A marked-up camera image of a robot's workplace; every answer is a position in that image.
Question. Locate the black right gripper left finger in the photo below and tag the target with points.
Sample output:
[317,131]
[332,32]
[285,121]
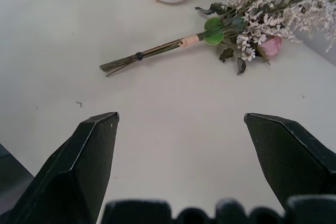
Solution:
[76,171]

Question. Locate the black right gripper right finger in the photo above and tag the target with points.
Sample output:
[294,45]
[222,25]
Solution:
[286,161]

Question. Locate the dried flower bouquet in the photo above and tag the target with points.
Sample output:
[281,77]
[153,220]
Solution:
[236,30]

